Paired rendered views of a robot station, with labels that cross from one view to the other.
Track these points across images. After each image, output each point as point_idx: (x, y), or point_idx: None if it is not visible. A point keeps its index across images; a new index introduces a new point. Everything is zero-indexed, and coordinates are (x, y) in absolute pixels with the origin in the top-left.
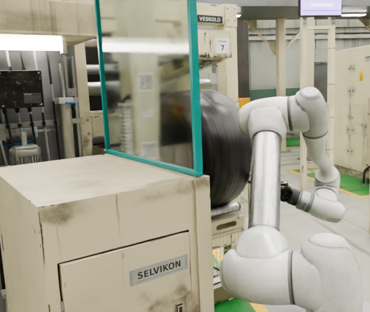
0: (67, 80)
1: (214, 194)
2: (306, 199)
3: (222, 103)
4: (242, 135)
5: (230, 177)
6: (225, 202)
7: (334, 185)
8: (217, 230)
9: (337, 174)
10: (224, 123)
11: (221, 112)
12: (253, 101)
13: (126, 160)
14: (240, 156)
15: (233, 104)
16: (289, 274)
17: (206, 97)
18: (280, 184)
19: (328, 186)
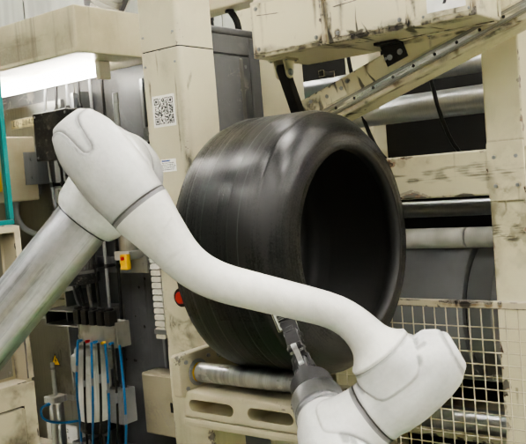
0: (144, 115)
1: (207, 334)
2: (296, 399)
3: (248, 142)
4: (235, 214)
5: (216, 305)
6: (279, 366)
7: (366, 388)
8: (249, 418)
9: (377, 358)
10: (211, 187)
11: (222, 164)
12: None
13: None
14: (224, 261)
15: (270, 144)
16: None
17: (237, 131)
18: (6, 310)
19: (358, 386)
